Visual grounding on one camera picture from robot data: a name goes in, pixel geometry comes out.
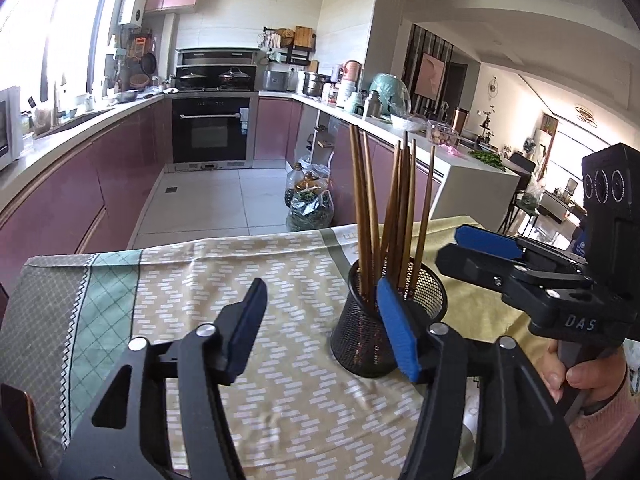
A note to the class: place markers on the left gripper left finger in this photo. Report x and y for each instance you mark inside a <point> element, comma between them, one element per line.
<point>124,433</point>

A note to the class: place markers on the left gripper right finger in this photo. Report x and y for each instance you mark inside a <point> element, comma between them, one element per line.
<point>520,434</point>

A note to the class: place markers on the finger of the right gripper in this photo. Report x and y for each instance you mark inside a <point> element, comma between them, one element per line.
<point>475,269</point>
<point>476,241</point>

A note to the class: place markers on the wooden chopstick red end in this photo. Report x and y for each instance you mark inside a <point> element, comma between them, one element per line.
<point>352,146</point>

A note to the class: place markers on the right hand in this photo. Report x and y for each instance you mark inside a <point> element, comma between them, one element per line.
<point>602,377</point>

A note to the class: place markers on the yellow cloth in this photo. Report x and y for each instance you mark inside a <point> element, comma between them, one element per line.
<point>474,312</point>

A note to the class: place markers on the black mesh utensil cup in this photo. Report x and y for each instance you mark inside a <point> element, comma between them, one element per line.
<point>359,341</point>

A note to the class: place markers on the patterned beige green tablecloth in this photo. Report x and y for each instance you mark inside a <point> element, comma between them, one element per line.
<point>294,413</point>

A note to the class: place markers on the teal bag on counter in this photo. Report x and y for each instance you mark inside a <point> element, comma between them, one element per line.
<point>393,94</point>

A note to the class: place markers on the plastic bag on floor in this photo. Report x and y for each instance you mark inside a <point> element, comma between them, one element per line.
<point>308,197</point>

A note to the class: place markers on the pink lower cabinets left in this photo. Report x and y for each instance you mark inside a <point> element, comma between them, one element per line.
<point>87,193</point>

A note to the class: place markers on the steel stock pot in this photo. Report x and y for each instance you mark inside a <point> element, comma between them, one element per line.
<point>313,84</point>

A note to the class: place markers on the black built-in oven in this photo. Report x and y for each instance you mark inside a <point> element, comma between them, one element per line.
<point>213,130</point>

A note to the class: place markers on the white microwave oven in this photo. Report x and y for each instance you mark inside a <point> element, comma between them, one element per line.
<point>11,129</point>

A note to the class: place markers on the black range hood stove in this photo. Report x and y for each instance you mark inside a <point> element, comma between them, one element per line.
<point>216,69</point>

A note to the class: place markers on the window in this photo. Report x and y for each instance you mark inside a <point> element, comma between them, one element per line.
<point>48,48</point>

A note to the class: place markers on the white water heater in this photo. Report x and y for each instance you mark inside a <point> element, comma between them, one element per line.
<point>131,13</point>

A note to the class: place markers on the wall spice rack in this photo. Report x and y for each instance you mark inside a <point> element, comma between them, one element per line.
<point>292,46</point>

